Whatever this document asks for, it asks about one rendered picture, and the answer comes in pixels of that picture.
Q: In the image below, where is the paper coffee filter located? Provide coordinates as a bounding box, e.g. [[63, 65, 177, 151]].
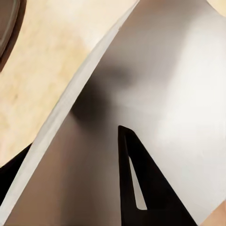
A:
[[0, 0, 226, 226]]

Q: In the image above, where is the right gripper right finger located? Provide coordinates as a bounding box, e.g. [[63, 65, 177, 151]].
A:
[[118, 125, 198, 226]]

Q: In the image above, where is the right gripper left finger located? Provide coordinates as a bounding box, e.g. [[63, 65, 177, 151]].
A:
[[0, 144, 32, 206]]

